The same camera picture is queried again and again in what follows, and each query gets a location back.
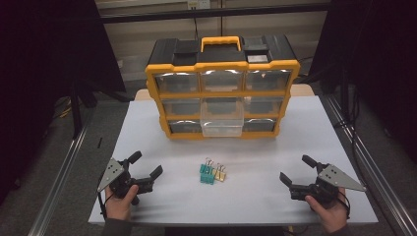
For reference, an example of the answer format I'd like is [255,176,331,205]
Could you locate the beige wooden table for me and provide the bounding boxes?
[134,84,317,102]

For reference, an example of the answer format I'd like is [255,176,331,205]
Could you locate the black metal stand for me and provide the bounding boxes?
[69,77,84,141]

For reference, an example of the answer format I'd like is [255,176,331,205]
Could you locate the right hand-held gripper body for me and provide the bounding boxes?
[289,162,367,209]

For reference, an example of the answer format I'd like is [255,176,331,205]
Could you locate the yellow black organizer box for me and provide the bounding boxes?
[145,34,301,142]

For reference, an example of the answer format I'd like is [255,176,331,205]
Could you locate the person's right hand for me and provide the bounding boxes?
[304,186,350,234]

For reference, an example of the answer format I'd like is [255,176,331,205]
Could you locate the black horizontal bar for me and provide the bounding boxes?
[98,2,330,25]

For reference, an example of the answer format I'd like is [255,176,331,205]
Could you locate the black curtain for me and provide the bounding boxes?
[0,0,127,206]
[308,0,417,165]

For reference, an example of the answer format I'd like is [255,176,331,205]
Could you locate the hand-held gripper cable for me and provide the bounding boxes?
[337,190,352,219]
[96,191,108,220]

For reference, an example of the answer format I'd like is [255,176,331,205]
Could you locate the yellow floor cable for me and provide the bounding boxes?
[58,99,73,120]

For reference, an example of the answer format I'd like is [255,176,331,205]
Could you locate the left hand-held gripper cable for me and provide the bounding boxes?
[96,191,108,220]

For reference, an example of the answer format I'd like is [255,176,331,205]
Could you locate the black floor cables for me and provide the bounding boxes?
[332,88,363,161]

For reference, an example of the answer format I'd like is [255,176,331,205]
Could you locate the white wall power outlet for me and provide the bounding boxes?
[187,0,211,10]

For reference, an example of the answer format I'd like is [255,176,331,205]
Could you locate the black hanging power cable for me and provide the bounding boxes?
[192,8,201,41]

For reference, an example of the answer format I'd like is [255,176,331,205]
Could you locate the right hand-held gripper cable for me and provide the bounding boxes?
[337,190,352,219]

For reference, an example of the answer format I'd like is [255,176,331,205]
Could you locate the metal floor rail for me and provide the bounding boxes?
[28,121,91,236]
[321,93,417,236]

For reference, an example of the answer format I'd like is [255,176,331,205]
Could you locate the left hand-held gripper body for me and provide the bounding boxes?
[96,157,155,206]

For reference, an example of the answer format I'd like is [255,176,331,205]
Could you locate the person's left hand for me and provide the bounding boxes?
[104,184,141,221]

